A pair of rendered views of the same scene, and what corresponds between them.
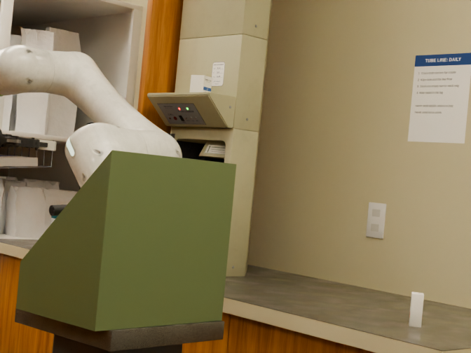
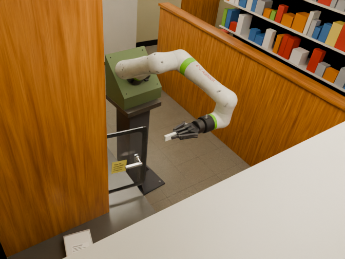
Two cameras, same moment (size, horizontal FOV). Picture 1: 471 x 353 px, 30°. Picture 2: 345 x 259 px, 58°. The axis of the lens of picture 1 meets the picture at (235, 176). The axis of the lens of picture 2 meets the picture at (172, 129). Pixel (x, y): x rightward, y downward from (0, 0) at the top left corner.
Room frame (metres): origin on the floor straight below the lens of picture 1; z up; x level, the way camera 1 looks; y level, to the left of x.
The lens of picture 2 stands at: (4.00, 0.68, 2.29)
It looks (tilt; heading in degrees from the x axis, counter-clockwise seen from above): 37 degrees down; 183
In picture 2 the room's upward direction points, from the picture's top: 7 degrees clockwise
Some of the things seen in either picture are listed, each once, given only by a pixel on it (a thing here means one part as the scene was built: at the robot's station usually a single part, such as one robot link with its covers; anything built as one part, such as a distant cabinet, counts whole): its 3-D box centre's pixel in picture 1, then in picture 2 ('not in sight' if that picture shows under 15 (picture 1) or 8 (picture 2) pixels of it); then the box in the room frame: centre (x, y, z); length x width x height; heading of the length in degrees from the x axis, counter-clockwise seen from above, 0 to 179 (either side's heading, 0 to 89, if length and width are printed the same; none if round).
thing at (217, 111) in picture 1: (188, 110); not in sight; (2.85, 0.17, 1.46); 0.32 x 0.11 x 0.10; 42
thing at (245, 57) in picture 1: (226, 156); not in sight; (2.98, 0.04, 1.33); 0.32 x 0.25 x 0.77; 42
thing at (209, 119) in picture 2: not in sight; (205, 123); (2.61, 0.77, 1.31); 0.09 x 0.06 x 0.12; 42
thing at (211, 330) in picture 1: (120, 321); (133, 99); (1.90, 0.22, 0.92); 0.32 x 0.32 x 0.04; 48
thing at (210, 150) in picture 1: (226, 150); not in sight; (2.95, 0.04, 1.34); 0.18 x 0.18 x 0.05
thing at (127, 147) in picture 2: not in sight; (116, 164); (2.91, 0.37, 1.19); 0.30 x 0.01 x 0.40; 124
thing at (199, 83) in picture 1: (200, 85); not in sight; (2.82, 0.14, 1.54); 0.05 x 0.05 x 0.06; 61
